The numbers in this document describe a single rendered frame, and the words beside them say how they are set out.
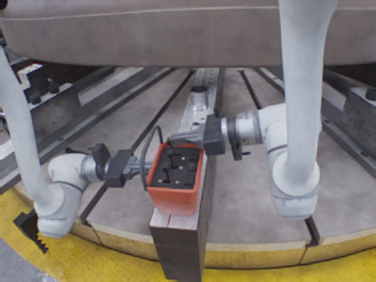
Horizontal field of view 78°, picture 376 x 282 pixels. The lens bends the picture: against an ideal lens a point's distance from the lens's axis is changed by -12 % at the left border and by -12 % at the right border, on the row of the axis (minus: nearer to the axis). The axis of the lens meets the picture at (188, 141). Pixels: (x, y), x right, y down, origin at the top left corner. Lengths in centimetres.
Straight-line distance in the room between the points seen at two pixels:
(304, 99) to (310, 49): 8
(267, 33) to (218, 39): 21
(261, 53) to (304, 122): 78
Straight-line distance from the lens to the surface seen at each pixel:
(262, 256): 133
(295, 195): 58
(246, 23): 114
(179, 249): 83
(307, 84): 41
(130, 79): 225
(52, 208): 81
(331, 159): 162
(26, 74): 172
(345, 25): 131
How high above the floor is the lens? 130
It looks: 38 degrees down
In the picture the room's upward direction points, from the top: 5 degrees counter-clockwise
